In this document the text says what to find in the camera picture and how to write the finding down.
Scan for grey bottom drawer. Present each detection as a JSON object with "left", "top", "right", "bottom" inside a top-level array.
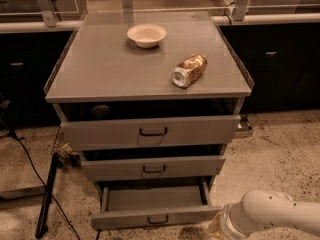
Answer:
[{"left": 91, "top": 177, "right": 220, "bottom": 230}]

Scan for grey drawer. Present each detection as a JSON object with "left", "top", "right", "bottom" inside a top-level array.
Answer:
[
  {"left": 81, "top": 145, "right": 225, "bottom": 182},
  {"left": 91, "top": 177, "right": 220, "bottom": 230},
  {"left": 61, "top": 99, "right": 240, "bottom": 151}
]

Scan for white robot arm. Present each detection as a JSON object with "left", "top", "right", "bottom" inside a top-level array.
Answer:
[{"left": 208, "top": 190, "right": 320, "bottom": 240}]

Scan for grey middle drawer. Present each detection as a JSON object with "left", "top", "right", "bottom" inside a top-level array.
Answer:
[{"left": 81, "top": 145, "right": 225, "bottom": 182}]

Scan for grey drawer cabinet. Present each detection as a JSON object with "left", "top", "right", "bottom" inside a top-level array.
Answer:
[{"left": 43, "top": 10, "right": 255, "bottom": 189}]

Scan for round dark object in drawer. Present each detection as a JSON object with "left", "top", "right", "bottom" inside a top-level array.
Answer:
[{"left": 90, "top": 104, "right": 111, "bottom": 120}]

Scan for grey top drawer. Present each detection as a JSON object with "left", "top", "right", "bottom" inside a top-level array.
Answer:
[{"left": 61, "top": 99, "right": 240, "bottom": 151}]

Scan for gold soda can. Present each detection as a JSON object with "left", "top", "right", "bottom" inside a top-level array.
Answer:
[{"left": 172, "top": 54, "right": 207, "bottom": 88}]

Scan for black bar on floor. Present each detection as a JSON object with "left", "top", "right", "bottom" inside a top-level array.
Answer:
[{"left": 35, "top": 154, "right": 59, "bottom": 239}]

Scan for dark counter cabinets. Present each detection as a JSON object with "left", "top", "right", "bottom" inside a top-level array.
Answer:
[{"left": 0, "top": 23, "right": 320, "bottom": 128}]

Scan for white paper bowl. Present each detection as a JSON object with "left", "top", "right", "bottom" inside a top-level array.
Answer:
[{"left": 127, "top": 24, "right": 167, "bottom": 49}]

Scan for wire basket on floor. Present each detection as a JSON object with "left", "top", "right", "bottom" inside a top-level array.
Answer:
[{"left": 52, "top": 129, "right": 80, "bottom": 168}]

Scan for black floor cable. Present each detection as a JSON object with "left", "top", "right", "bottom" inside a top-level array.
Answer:
[{"left": 9, "top": 130, "right": 82, "bottom": 240}]

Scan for grey metal post right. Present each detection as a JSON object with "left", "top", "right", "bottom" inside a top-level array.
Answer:
[{"left": 232, "top": 0, "right": 249, "bottom": 21}]

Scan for grey metal post left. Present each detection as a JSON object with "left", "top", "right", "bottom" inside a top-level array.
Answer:
[{"left": 37, "top": 0, "right": 57, "bottom": 27}]

